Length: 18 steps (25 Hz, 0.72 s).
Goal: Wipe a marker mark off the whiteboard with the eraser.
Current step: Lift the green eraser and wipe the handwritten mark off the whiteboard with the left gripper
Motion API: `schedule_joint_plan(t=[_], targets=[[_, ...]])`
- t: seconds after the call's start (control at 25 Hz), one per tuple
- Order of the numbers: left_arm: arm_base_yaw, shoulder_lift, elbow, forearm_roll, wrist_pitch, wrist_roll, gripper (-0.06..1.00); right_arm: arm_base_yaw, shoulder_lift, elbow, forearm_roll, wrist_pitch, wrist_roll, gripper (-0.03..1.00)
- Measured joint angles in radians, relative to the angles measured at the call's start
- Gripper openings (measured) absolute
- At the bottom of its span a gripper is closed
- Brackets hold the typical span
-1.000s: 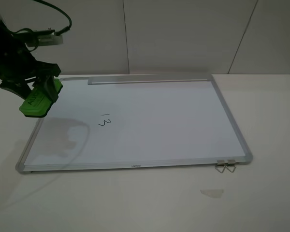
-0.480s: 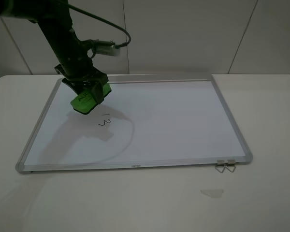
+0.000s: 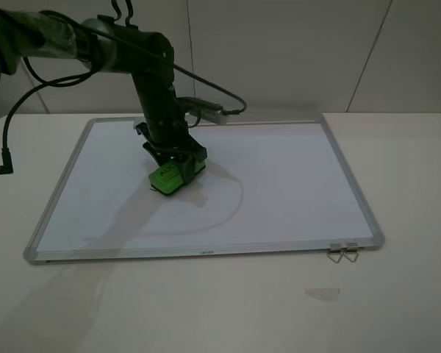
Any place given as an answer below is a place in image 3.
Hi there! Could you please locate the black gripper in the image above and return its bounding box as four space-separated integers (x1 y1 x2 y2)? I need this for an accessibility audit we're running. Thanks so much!
135 113 207 183

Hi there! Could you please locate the green whiteboard eraser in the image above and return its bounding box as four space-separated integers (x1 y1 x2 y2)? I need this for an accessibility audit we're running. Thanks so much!
148 160 206 196

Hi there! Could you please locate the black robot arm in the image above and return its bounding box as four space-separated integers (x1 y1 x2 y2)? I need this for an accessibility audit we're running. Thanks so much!
0 8 207 184

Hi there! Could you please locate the white aluminium-framed whiteboard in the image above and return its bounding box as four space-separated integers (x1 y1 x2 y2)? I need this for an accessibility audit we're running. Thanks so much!
24 117 384 264

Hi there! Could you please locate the silver pen tray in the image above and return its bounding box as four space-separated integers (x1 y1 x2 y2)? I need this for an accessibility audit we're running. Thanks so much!
133 113 317 129

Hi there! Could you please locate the left metal hanging clip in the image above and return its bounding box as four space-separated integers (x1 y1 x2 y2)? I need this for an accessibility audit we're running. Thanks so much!
327 243 343 264

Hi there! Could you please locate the metal hanging clip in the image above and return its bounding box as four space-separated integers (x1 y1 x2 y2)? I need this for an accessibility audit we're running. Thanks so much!
327 243 343 264
342 243 360 263

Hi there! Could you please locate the right metal hanging clip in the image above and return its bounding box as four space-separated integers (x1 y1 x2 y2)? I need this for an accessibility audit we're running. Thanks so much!
342 243 360 263

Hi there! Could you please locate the clear tape piece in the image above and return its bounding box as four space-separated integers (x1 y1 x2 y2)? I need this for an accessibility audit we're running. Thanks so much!
304 288 341 302

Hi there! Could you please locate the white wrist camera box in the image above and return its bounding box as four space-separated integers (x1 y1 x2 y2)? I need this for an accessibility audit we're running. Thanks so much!
178 97 227 126

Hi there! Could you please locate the black camera cable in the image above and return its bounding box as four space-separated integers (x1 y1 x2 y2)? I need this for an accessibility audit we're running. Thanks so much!
73 25 248 115

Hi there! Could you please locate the black cable with plug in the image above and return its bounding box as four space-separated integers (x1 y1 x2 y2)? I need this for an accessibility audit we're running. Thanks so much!
0 54 96 176

